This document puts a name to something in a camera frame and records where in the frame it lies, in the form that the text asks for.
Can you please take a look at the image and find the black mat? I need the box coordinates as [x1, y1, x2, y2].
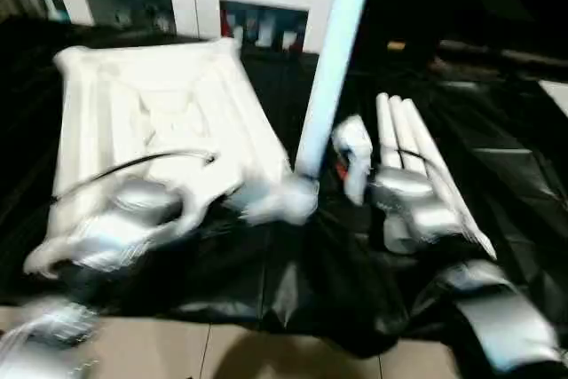
[0, 14, 568, 360]

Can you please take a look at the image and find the white plastic table top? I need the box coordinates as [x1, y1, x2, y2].
[24, 36, 319, 278]

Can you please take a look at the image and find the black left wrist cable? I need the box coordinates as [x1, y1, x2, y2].
[51, 151, 218, 202]

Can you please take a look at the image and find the white plastic table leg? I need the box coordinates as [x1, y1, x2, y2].
[389, 97, 422, 171]
[401, 99, 498, 260]
[295, 0, 378, 185]
[375, 93, 400, 167]

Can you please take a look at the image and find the white flat board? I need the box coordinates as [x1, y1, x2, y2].
[539, 79, 568, 109]

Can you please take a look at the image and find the black rail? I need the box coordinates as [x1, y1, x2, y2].
[438, 39, 568, 65]

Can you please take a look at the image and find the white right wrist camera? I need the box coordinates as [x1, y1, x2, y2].
[332, 115, 376, 207]

